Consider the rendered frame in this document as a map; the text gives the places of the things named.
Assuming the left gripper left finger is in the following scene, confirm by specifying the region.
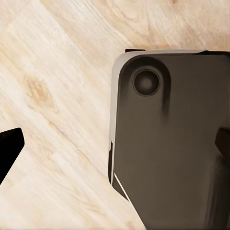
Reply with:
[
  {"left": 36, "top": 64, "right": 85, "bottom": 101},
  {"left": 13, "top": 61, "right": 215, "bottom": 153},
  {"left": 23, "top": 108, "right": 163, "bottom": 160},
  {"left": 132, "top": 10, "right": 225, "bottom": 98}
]
[{"left": 0, "top": 127, "right": 25, "bottom": 185}]

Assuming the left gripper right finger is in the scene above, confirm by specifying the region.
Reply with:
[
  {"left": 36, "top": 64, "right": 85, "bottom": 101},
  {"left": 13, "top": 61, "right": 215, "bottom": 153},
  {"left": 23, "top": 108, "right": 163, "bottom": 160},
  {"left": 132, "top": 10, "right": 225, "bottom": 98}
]
[{"left": 215, "top": 127, "right": 230, "bottom": 166}]

